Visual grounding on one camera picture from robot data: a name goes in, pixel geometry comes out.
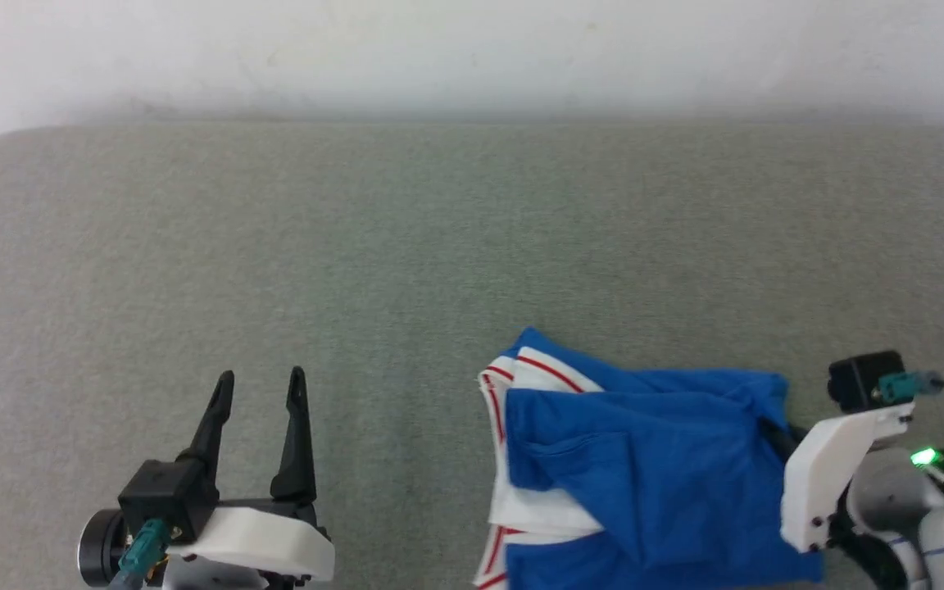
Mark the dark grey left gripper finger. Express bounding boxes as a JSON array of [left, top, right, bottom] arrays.
[[177, 370, 235, 473], [270, 366, 317, 503]]

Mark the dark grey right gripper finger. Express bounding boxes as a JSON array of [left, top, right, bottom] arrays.
[[760, 418, 802, 461]]

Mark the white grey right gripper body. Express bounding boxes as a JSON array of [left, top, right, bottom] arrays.
[[781, 403, 944, 553]]

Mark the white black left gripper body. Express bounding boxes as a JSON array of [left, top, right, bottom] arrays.
[[167, 500, 336, 586]]

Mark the blue garment white red trim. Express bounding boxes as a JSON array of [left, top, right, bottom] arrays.
[[474, 326, 825, 590]]

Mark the grey fabric sofa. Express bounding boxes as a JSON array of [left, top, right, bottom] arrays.
[[0, 119, 944, 590]]

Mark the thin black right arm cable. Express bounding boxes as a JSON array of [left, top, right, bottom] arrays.
[[878, 371, 944, 399]]

